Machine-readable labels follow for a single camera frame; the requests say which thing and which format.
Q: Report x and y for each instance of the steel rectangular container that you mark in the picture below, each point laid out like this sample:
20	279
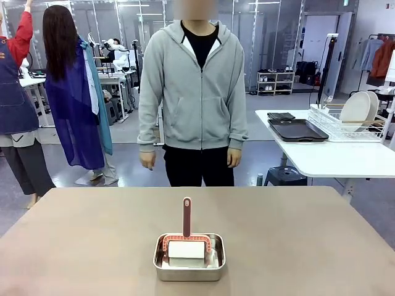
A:
188	274

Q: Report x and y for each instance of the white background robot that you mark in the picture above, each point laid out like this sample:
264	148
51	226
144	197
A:
120	60

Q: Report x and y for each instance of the black folded cloth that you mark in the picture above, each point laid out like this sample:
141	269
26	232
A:
279	115

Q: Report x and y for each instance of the mannequin red shirt denim apron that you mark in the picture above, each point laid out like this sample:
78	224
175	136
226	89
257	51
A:
15	101

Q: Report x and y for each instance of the person left forearm gray sleeve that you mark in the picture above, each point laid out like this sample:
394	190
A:
238	129

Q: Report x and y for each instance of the orange hanging jacket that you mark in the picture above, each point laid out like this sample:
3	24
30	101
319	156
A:
384	58

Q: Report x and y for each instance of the person left hand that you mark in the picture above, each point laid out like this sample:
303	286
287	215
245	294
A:
234	158

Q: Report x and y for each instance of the gray-green bottle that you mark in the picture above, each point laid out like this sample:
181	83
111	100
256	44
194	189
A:
260	180

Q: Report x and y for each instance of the white round plate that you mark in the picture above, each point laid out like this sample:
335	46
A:
375	105
355	111

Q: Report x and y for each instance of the gray-blue hanging shirt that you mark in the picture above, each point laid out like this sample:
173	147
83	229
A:
368	52

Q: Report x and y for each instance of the black clothes rack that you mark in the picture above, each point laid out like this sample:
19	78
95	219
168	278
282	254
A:
375	35

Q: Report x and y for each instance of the white side table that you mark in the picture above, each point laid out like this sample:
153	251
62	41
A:
339	157

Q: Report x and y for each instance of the black tripod with phone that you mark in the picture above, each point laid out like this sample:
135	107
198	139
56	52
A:
327	61

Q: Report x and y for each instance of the person right hand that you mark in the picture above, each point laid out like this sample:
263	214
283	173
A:
147	161

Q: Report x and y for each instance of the white shoe rack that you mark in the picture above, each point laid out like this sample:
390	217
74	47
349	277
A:
276	72

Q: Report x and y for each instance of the long-haired mannequin blue dress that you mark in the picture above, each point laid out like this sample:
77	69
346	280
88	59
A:
74	117

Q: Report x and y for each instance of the white door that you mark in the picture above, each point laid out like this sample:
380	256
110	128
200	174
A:
342	37

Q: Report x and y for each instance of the pink lint roller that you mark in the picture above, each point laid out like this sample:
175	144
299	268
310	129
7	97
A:
186	219

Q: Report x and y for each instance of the white background desk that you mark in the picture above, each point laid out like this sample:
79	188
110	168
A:
112	80
31	81

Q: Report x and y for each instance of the person in gray hoodie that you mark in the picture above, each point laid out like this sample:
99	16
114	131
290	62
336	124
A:
194	101

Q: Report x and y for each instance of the black metal stool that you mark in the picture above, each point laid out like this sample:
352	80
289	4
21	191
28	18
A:
285	174

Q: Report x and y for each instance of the seated background person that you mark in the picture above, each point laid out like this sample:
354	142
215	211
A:
116	41

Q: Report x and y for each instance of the person right forearm gray sleeve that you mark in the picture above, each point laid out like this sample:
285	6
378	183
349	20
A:
148	132

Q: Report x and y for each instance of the gray plastic stool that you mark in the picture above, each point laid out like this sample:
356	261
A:
109	108

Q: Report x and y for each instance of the black bags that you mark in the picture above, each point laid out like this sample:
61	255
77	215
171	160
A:
307	72

